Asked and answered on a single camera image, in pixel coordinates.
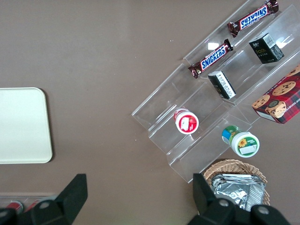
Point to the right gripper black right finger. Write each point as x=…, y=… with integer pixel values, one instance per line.
x=206, y=201

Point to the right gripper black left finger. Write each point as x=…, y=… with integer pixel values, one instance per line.
x=68, y=199

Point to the light wicker basket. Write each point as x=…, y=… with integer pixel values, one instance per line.
x=234, y=164

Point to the cream plastic tray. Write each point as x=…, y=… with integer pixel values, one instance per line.
x=23, y=124

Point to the clear acrylic bottle rack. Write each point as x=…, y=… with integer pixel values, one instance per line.
x=47, y=197

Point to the silver foil packet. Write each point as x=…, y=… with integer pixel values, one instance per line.
x=234, y=193
x=236, y=175

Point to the green label white jar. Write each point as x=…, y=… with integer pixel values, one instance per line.
x=245, y=144

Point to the red lid white jar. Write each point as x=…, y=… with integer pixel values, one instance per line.
x=186, y=123

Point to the clear acrylic tiered stand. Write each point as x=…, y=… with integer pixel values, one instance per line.
x=164, y=100

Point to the black carton with white label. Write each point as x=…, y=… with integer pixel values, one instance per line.
x=220, y=85

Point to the red tartan cookie box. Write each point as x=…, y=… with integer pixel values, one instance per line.
x=281, y=98

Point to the Snickers chocolate bar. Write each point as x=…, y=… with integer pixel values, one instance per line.
x=254, y=17
x=212, y=58

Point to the small black carton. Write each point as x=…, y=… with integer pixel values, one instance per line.
x=264, y=50

